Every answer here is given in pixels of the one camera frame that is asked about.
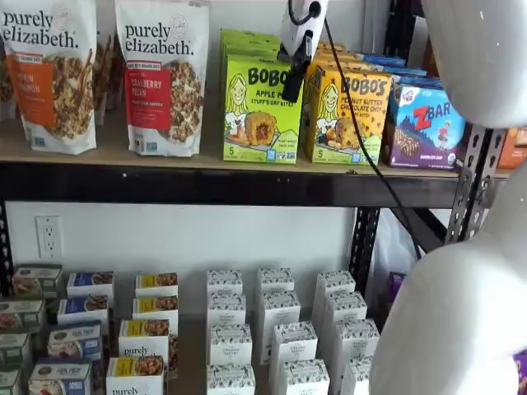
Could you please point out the white wall outlet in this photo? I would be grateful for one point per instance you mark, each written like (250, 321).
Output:
(49, 236)

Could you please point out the white plastic sheet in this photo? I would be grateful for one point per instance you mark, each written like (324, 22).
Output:
(387, 247)

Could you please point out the white cartons group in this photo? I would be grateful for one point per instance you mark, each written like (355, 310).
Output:
(191, 354)

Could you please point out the wooden shelf board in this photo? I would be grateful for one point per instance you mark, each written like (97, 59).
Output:
(111, 148)

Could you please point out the red label granola bag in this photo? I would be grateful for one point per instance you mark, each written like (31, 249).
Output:
(164, 82)

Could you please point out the green Bobo's apple pie box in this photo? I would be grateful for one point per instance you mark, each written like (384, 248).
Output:
(251, 46)
(255, 123)
(249, 35)

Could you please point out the purely elizabeth granola bag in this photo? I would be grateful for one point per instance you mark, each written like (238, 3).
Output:
(6, 90)

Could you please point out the green label food box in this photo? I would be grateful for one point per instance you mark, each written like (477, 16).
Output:
(14, 349)
(20, 314)
(37, 280)
(9, 382)

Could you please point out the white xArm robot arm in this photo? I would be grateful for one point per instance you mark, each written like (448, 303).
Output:
(453, 308)

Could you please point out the white box yellow label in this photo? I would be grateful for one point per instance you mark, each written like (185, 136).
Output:
(156, 282)
(136, 374)
(144, 333)
(154, 306)

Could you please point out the yellow Bobo's peanut butter box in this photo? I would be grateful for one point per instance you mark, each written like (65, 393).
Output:
(331, 45)
(346, 123)
(335, 54)

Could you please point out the blue Zbar snack box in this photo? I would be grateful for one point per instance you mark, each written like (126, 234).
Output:
(383, 59)
(407, 71)
(420, 131)

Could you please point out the large orange box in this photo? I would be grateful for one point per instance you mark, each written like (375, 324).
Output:
(514, 148)

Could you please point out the white organic pantry box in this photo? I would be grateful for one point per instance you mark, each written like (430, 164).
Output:
(224, 282)
(356, 378)
(356, 341)
(276, 280)
(282, 306)
(230, 345)
(226, 308)
(304, 378)
(346, 308)
(293, 345)
(230, 380)
(335, 282)

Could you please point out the black metal shelving rack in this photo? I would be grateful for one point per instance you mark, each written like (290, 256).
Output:
(206, 185)

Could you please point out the purple snack box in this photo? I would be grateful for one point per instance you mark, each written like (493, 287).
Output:
(396, 286)
(520, 370)

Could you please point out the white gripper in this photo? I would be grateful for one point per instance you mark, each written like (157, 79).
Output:
(296, 35)

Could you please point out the white box blue label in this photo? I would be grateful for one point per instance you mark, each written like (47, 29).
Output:
(59, 378)
(74, 341)
(88, 284)
(82, 306)

